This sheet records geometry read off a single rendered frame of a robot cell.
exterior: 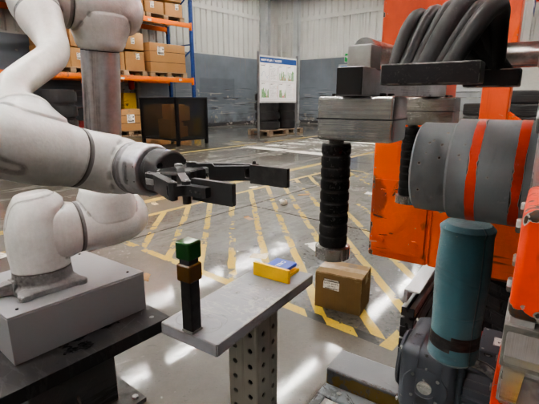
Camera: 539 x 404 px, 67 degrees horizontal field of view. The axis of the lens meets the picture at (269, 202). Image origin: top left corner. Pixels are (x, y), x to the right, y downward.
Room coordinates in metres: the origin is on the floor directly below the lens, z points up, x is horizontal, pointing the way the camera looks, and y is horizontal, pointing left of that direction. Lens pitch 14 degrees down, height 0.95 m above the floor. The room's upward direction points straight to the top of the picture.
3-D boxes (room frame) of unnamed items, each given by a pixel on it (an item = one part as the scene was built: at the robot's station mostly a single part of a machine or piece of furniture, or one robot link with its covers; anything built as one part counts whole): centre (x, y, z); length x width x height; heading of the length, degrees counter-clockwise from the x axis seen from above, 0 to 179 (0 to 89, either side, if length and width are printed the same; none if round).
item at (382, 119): (0.48, -0.11, 0.93); 0.09 x 0.05 x 0.05; 56
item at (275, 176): (0.63, 0.00, 0.83); 0.07 x 0.01 x 0.03; 56
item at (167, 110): (9.10, 2.08, 0.49); 1.27 x 0.88 x 0.97; 50
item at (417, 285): (2.14, -1.11, 0.28); 2.47 x 0.09 x 0.22; 146
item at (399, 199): (0.78, -0.27, 0.83); 0.04 x 0.04 x 0.16
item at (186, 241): (0.81, 0.17, 0.64); 0.04 x 0.04 x 0.04; 56
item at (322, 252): (0.50, -0.08, 0.83); 0.04 x 0.04 x 0.16
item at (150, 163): (0.65, 0.15, 0.83); 0.09 x 0.08 x 0.07; 56
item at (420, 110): (0.77, -0.29, 0.93); 0.09 x 0.05 x 0.05; 56
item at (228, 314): (0.98, 0.06, 0.44); 0.43 x 0.17 x 0.03; 146
